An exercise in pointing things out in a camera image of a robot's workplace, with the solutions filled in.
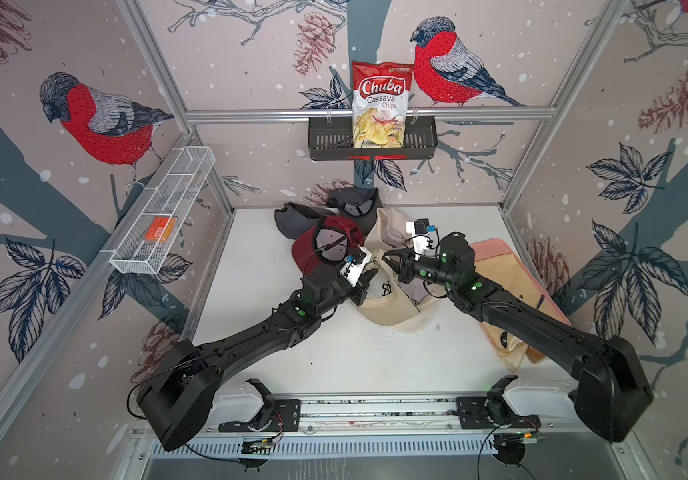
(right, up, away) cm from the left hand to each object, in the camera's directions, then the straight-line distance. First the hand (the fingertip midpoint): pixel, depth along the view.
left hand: (380, 265), depth 76 cm
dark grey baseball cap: (-27, +13, +24) cm, 39 cm away
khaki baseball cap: (+2, -12, +10) cm, 16 cm away
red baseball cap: (-16, +5, +33) cm, 37 cm away
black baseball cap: (-5, +20, +41) cm, 46 cm away
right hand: (0, +3, -1) cm, 3 cm away
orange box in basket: (-54, +9, -5) cm, 55 cm away
